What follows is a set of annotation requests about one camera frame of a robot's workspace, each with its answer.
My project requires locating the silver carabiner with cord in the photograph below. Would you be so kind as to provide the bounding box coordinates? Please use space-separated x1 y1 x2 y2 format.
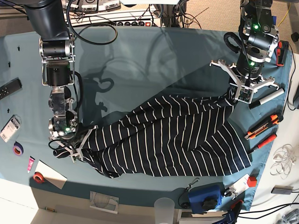
178 177 200 209

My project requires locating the orange black utility knife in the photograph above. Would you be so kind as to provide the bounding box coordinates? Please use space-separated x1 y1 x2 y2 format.
244 113 284 140

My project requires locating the bundle of white zip ties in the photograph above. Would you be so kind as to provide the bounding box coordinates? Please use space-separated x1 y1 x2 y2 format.
270 144 299 180

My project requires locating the navy white striped t-shirt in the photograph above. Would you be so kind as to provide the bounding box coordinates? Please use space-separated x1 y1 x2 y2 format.
53 90 252 179

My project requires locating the small red cube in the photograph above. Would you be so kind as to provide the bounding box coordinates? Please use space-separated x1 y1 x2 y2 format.
247 176 257 188

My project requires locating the white power strip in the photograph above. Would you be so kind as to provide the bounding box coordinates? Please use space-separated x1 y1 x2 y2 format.
70 9 162 27

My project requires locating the purple tape roll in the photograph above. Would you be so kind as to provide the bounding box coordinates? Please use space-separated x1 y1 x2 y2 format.
13 141 24 156

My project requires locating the blue clamp with knob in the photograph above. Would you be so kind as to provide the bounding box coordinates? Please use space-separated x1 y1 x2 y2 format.
188 185 222 214

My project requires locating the translucent plastic cup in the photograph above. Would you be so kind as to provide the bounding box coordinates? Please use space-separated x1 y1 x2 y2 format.
154 197 175 224

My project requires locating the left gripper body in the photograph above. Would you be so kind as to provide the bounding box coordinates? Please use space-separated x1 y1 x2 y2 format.
209 59 279 104

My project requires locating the white paper sheet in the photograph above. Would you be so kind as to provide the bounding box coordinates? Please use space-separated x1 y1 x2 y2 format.
35 161 67 189

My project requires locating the orange black clamp tool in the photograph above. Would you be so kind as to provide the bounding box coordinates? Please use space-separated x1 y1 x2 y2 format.
276 41 289 67

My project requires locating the pink glue tube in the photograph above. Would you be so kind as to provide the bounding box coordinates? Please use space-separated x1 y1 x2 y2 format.
27 156 35 173

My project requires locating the printed diagram paper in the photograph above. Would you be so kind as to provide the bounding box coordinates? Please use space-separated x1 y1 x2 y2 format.
89 191 119 214

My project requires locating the teal table cloth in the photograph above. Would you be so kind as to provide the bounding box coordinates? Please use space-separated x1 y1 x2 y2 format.
0 25 293 212

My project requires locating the black remote control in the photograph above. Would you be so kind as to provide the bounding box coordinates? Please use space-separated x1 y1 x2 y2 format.
0 78 22 100

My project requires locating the grey flat adapter box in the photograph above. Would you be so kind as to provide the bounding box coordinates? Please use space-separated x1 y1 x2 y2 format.
271 186 293 195

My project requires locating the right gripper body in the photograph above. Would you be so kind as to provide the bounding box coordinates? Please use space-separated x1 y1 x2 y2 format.
56 125 97 163

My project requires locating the blue red bar clamp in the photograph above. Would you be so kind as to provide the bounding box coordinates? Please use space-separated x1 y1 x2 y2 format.
213 200 243 224

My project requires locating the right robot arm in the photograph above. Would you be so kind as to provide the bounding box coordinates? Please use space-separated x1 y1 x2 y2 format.
23 0 91 161

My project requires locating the orange tape roll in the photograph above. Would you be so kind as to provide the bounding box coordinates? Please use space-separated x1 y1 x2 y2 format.
33 172 45 184

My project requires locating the orange black screwdriver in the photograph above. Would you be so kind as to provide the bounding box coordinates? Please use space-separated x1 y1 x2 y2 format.
247 133 277 155

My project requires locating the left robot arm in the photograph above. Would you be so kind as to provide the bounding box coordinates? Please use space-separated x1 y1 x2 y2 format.
210 0 279 104

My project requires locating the black white marker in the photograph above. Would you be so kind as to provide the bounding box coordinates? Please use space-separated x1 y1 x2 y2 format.
249 88 285 110

